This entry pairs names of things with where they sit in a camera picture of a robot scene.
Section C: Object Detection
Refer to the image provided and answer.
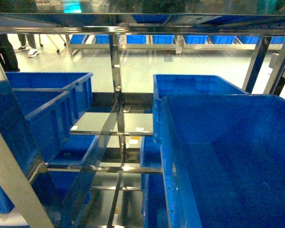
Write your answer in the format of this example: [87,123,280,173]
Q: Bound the steel flow rack shelf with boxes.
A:
[0,13,285,228]

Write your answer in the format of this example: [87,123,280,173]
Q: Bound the blue bin behind front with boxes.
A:
[152,74,248,146]

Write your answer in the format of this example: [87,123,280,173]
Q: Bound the blue bin left rear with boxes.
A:
[6,72,93,122]

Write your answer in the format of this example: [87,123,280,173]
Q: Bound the large blue bin front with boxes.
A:
[161,95,285,228]

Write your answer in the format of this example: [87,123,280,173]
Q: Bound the blue bin left front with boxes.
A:
[0,89,72,169]

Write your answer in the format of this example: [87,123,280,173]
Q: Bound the person legs with sneakers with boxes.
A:
[14,34,39,57]

